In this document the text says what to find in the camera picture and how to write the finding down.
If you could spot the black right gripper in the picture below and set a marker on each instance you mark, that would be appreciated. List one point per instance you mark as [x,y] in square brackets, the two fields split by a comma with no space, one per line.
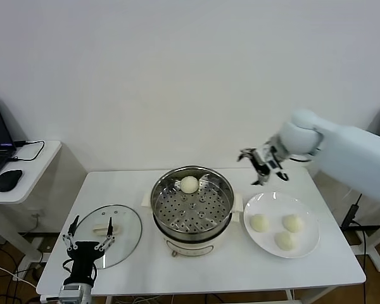
[261,163]

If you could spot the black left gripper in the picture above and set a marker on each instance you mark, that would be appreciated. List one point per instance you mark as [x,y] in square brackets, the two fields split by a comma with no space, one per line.
[84,256]

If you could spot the round glass pot lid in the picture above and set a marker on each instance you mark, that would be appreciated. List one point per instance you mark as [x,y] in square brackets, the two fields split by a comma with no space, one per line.
[126,234]

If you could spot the white steamed baozi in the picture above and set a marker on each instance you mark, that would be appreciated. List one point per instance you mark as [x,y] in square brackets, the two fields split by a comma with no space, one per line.
[285,240]
[293,223]
[260,223]
[189,184]

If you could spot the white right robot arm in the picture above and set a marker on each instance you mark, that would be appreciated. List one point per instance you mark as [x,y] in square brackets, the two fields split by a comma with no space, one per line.
[342,155]

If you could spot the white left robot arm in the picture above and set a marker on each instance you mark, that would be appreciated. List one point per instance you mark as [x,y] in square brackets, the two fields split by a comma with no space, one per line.
[74,300]

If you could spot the stainless steel steamer basket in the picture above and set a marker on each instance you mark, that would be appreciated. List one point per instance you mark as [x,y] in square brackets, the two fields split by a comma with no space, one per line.
[193,218]

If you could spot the white round plate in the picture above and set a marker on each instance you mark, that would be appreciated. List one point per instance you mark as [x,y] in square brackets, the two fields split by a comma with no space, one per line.
[274,206]

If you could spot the white side table with mouse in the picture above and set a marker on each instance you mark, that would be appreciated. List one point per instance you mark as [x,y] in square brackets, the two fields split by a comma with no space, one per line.
[35,182]

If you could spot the black computer mouse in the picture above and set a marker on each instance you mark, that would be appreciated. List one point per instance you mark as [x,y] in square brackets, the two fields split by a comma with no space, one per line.
[9,180]

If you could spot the white electric cooking pot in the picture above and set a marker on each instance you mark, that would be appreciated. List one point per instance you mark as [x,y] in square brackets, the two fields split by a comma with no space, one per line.
[190,246]

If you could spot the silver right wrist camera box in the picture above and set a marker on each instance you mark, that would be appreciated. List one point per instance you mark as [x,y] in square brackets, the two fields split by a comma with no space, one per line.
[280,174]

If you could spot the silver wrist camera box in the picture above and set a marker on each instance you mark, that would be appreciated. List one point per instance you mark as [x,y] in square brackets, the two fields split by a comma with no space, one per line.
[70,288]
[280,174]

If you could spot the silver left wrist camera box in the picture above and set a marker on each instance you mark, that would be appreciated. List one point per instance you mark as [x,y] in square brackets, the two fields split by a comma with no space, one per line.
[70,288]

